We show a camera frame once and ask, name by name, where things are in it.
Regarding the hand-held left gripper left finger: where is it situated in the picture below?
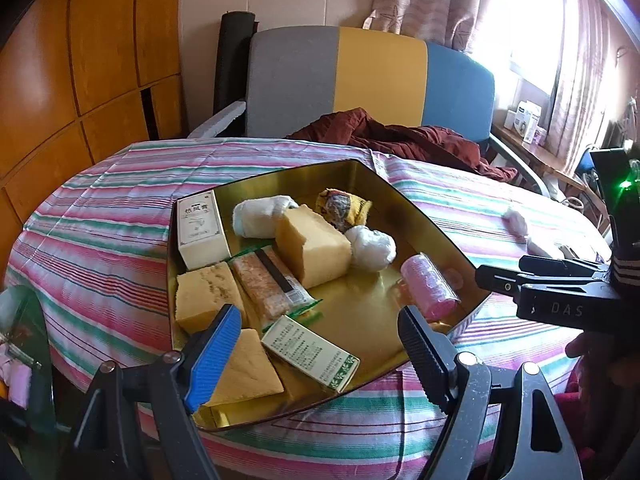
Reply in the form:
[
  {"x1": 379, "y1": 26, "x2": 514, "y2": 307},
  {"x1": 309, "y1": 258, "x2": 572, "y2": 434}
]
[{"x1": 72, "y1": 304, "x2": 243, "y2": 480}]

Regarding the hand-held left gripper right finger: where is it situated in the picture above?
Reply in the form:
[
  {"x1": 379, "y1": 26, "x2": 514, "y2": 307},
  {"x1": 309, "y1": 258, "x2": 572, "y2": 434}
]
[{"x1": 396, "y1": 305, "x2": 583, "y2": 480}]

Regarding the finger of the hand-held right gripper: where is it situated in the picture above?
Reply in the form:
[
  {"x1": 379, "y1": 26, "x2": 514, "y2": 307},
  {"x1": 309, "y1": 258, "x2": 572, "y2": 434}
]
[
  {"x1": 519, "y1": 255, "x2": 609, "y2": 277},
  {"x1": 474, "y1": 265, "x2": 609, "y2": 304}
]

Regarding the yellow sponge piece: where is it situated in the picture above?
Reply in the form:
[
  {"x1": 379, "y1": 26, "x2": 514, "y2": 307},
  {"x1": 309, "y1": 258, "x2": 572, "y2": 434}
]
[{"x1": 175, "y1": 261, "x2": 247, "y2": 335}]

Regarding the pink plastic bag roll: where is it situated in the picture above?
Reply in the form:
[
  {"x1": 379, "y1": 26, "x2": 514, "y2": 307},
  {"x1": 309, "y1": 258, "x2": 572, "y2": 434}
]
[{"x1": 400, "y1": 252, "x2": 462, "y2": 322}]

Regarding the gold metal tray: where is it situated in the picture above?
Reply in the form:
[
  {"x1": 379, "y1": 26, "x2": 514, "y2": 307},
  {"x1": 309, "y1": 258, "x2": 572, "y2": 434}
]
[{"x1": 166, "y1": 159, "x2": 493, "y2": 432}]

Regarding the orange snack packet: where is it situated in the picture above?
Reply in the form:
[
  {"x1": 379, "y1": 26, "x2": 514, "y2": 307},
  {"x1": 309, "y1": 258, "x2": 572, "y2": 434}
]
[{"x1": 227, "y1": 242, "x2": 323, "y2": 323}]

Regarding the white plastic bag ball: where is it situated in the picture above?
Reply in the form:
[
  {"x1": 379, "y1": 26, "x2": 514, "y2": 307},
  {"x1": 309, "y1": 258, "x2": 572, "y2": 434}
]
[{"x1": 345, "y1": 225, "x2": 397, "y2": 273}]

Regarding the thick yellow sponge block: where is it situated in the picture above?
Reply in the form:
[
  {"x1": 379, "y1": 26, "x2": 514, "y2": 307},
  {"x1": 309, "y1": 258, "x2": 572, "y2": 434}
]
[{"x1": 274, "y1": 204, "x2": 353, "y2": 289}]

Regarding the yellow patterned cloth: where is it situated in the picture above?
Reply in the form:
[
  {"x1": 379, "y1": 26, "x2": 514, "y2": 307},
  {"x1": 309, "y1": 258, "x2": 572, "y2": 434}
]
[{"x1": 314, "y1": 187, "x2": 373, "y2": 233}]

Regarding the person's right hand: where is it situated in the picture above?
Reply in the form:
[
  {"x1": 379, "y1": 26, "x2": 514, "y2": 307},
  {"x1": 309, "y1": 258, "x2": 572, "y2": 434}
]
[{"x1": 566, "y1": 332, "x2": 608, "y2": 362}]

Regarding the flat yellow sponge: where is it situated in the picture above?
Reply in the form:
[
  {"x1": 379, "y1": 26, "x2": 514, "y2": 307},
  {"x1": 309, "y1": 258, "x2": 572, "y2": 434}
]
[{"x1": 205, "y1": 328, "x2": 285, "y2": 408}]

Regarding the small green white box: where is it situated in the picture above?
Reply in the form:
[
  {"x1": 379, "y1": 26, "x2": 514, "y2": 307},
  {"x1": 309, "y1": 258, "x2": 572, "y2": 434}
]
[{"x1": 261, "y1": 315, "x2": 361, "y2": 393}]

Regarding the wooden shelf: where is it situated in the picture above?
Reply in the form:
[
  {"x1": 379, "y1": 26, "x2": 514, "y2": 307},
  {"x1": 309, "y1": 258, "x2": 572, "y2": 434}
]
[{"x1": 492, "y1": 122, "x2": 601, "y2": 196}]

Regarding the tall white carton box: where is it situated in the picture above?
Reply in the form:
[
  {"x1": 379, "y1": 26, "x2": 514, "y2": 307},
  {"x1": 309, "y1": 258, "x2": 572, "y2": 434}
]
[{"x1": 176, "y1": 190, "x2": 232, "y2": 271}]

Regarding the white appliance box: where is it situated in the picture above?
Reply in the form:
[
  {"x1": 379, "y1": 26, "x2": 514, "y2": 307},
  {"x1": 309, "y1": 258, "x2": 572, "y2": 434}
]
[{"x1": 505, "y1": 101, "x2": 543, "y2": 143}]

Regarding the dark red cloth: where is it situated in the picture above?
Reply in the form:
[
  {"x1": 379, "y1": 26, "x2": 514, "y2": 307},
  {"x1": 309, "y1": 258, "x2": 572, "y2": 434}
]
[{"x1": 285, "y1": 107, "x2": 518, "y2": 183}]

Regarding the striped pink green tablecloth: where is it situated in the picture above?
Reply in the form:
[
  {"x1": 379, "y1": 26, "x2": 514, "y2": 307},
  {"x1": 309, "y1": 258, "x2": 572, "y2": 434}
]
[{"x1": 5, "y1": 137, "x2": 621, "y2": 480}]

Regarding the green glass side table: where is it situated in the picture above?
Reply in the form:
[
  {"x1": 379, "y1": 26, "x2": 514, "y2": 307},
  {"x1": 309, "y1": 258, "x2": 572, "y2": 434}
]
[{"x1": 0, "y1": 285, "x2": 56, "y2": 441}]

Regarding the pink patterned curtain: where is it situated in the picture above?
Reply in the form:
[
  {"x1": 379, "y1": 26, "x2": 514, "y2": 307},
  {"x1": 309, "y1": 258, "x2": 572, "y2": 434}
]
[
  {"x1": 542, "y1": 0, "x2": 613, "y2": 161},
  {"x1": 365, "y1": 0, "x2": 506, "y2": 53}
]

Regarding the pink packet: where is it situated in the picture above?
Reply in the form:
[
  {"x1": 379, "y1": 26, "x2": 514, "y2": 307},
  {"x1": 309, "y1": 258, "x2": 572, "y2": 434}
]
[{"x1": 0, "y1": 360, "x2": 31, "y2": 406}]

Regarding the grey yellow blue chair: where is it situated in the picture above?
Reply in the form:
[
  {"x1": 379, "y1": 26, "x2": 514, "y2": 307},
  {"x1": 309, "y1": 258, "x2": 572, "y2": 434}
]
[{"x1": 187, "y1": 25, "x2": 551, "y2": 196}]

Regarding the black rolled mat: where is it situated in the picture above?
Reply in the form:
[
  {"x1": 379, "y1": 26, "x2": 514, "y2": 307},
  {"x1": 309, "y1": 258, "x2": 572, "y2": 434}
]
[{"x1": 213, "y1": 10, "x2": 259, "y2": 116}]

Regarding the wooden wardrobe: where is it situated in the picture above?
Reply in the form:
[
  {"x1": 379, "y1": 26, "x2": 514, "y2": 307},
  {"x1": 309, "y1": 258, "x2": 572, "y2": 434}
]
[{"x1": 0, "y1": 0, "x2": 183, "y2": 241}]

